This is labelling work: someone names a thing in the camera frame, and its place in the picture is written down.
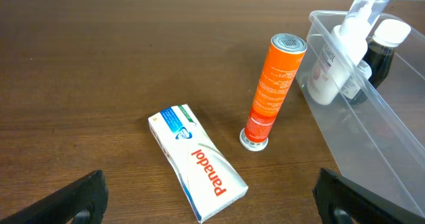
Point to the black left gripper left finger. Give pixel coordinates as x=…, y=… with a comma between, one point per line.
x=82, y=201

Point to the white pump bottle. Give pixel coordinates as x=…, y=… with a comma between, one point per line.
x=348, y=46

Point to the clear plastic container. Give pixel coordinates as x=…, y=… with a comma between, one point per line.
x=379, y=143

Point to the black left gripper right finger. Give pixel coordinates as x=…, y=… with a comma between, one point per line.
x=340, y=200

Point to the dark bottle white cap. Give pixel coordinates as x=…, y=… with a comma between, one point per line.
x=375, y=65

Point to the orange tablet tube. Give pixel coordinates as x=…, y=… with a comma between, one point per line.
x=283, y=59

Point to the white Panadol box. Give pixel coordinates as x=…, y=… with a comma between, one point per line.
x=208, y=180

